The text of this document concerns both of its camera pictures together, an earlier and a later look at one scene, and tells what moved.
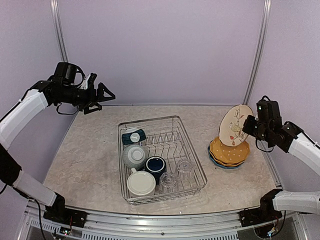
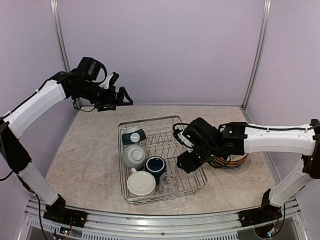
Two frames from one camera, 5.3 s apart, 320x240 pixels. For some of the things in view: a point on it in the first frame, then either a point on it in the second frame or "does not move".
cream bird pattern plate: [231, 125] -> [234, 158]
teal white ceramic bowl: [136, 136] does not move
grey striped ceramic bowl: [134, 156] does not move
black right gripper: [247, 127] -> [188, 165]
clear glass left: [168, 183] does not move
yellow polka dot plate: [227, 163] does not move
